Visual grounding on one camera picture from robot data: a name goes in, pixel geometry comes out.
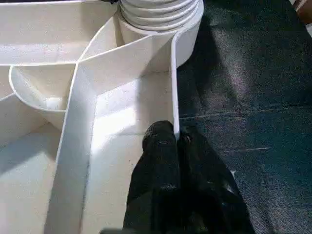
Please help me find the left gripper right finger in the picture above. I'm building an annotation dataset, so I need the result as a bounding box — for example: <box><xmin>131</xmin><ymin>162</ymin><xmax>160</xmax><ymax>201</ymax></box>
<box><xmin>178</xmin><ymin>126</ymin><xmax>256</xmax><ymax>234</ymax></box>

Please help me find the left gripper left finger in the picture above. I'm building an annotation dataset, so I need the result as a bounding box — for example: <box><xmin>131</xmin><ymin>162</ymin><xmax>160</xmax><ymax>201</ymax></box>
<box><xmin>122</xmin><ymin>120</ymin><xmax>182</xmax><ymax>234</ymax></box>

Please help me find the white plastic table top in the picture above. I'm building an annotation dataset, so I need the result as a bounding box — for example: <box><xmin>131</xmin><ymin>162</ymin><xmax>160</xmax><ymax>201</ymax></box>
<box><xmin>0</xmin><ymin>0</ymin><xmax>205</xmax><ymax>234</ymax></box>

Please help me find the white plastic table leg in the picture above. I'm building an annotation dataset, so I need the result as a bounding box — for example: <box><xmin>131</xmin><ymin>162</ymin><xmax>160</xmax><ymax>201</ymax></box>
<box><xmin>117</xmin><ymin>0</ymin><xmax>204</xmax><ymax>33</ymax></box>

